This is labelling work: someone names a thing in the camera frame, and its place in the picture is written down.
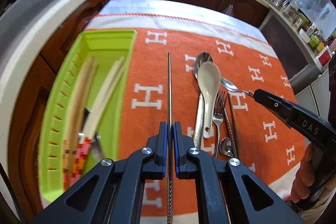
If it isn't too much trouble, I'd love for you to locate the red-banded bamboo chopstick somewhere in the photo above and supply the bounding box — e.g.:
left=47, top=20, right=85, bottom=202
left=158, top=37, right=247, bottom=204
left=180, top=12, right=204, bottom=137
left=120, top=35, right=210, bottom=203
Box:
left=70, top=56, right=125, bottom=186
left=62, top=56, right=96, bottom=191

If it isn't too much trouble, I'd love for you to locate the twisted steel chopstick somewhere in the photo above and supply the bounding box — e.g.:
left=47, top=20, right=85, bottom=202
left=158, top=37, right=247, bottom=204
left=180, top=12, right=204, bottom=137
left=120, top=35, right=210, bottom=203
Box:
left=167, top=52, right=173, bottom=224

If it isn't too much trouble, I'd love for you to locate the wood-handled steel spoon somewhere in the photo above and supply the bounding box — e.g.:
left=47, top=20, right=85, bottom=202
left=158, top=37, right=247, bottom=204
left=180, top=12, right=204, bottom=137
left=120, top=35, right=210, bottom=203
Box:
left=220, top=77, right=253, bottom=98

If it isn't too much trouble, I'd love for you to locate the white kitchen countertop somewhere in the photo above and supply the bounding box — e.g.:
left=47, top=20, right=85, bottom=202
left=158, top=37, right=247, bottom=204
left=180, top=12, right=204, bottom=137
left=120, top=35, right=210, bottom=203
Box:
left=0, top=0, right=324, bottom=151

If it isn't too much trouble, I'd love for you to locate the right hand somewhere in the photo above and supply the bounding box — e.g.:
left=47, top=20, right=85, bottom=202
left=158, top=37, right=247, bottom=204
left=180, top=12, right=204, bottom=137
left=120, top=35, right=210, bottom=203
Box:
left=290, top=143, right=335, bottom=203

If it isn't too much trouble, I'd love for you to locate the small steel spoon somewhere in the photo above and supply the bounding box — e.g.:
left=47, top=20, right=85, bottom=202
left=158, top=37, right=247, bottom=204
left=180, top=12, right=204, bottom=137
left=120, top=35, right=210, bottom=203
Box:
left=219, top=137, right=235, bottom=157

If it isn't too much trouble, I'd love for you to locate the steel fork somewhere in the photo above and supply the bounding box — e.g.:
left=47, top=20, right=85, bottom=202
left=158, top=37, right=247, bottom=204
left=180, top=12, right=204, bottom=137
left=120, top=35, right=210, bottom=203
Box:
left=213, top=91, right=227, bottom=159

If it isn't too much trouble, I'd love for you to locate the white ceramic spoon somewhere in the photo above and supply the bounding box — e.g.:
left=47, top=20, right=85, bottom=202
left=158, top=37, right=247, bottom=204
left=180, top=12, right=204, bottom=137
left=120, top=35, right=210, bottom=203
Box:
left=198, top=61, right=221, bottom=139

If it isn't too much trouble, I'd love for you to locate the large steel spoon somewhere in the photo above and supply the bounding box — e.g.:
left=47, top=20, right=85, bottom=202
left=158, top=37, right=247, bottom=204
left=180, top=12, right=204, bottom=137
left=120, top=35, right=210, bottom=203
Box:
left=193, top=52, right=213, bottom=149

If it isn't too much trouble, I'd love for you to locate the orange H-pattern blanket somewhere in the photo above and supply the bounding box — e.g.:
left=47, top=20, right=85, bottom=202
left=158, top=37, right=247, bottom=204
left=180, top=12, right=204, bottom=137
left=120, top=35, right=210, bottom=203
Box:
left=84, top=12, right=308, bottom=224

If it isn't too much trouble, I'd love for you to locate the green plastic utensil tray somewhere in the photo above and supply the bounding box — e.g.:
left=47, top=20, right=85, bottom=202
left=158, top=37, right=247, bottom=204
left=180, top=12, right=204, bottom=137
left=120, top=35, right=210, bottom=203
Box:
left=38, top=29, right=137, bottom=203

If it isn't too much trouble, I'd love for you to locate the stainless steel splash guard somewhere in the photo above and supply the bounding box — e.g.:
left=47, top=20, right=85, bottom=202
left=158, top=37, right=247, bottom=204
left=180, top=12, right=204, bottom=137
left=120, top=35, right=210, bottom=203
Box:
left=0, top=0, right=74, bottom=44

